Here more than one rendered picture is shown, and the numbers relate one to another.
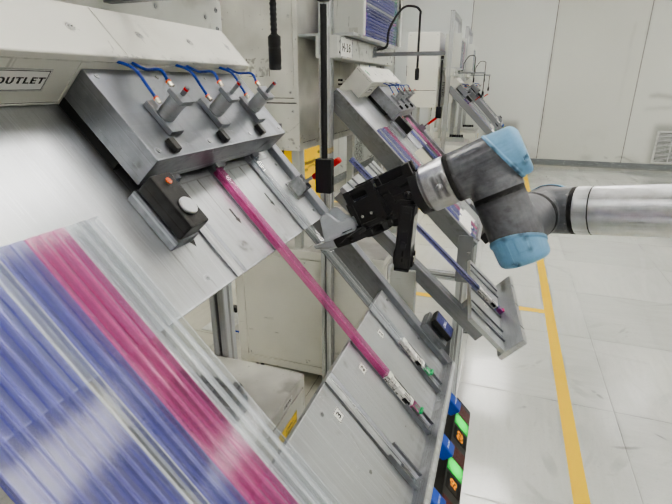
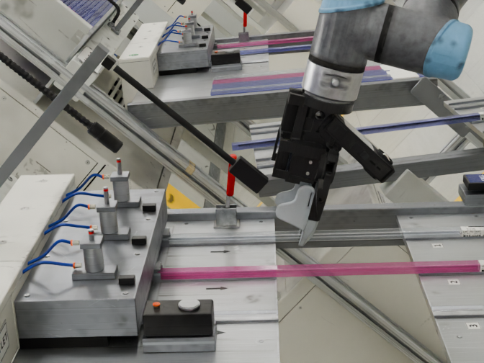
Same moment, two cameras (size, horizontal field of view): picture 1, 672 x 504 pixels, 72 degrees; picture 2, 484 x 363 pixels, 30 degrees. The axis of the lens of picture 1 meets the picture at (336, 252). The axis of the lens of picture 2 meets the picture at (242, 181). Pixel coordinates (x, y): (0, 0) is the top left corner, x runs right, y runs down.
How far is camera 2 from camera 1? 0.46 m
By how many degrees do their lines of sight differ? 8
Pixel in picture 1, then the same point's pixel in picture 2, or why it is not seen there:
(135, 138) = (102, 302)
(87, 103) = (42, 321)
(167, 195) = (169, 312)
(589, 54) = not seen: outside the picture
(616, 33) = not seen: outside the picture
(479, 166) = (344, 33)
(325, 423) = (469, 339)
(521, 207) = (410, 24)
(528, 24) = not seen: outside the picture
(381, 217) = (322, 155)
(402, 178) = (301, 109)
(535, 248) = (456, 38)
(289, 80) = (73, 152)
